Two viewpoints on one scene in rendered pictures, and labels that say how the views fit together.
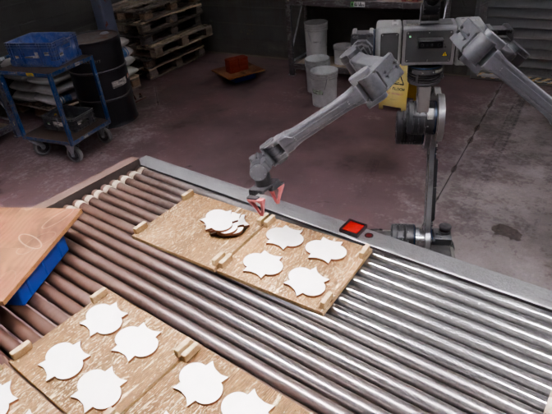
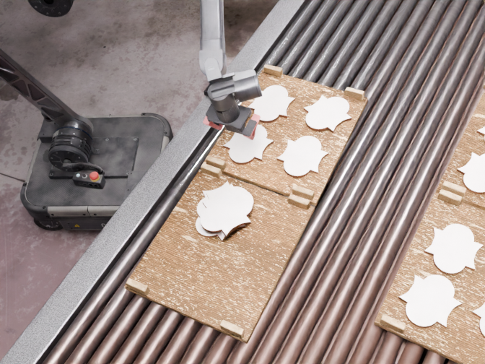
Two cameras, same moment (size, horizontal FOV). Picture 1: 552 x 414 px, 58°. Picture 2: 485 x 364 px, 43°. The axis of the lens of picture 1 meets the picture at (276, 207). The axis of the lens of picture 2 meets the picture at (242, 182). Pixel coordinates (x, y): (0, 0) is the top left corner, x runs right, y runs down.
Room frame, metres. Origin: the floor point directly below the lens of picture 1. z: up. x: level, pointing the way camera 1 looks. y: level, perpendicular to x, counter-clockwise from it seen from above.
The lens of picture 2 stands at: (1.52, 1.11, 2.34)
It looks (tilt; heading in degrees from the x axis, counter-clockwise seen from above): 54 degrees down; 268
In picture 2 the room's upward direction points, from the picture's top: 9 degrees counter-clockwise
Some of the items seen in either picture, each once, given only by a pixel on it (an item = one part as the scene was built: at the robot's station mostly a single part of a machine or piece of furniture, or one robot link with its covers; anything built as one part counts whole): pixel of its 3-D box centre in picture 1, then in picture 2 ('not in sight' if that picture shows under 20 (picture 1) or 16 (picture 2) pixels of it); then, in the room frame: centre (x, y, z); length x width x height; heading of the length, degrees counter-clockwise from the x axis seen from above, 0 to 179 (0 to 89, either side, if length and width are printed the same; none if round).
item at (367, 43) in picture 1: (361, 52); not in sight; (1.90, -0.38, 1.45); 0.09 x 0.08 x 0.12; 77
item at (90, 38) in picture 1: (101, 79); not in sight; (5.20, 1.72, 0.44); 0.59 x 0.59 x 0.88
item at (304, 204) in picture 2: (218, 258); (299, 201); (1.34, 0.21, 0.95); 0.06 x 0.02 x 0.03; 143
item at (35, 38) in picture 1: (43, 49); not in sight; (4.52, 1.92, 0.96); 0.50 x 0.38 x 0.21; 72
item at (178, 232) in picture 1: (202, 227); (221, 247); (1.57, 0.29, 0.93); 0.41 x 0.35 x 0.02; 53
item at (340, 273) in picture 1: (295, 260); (287, 131); (1.32, -0.05, 0.93); 0.41 x 0.35 x 0.02; 54
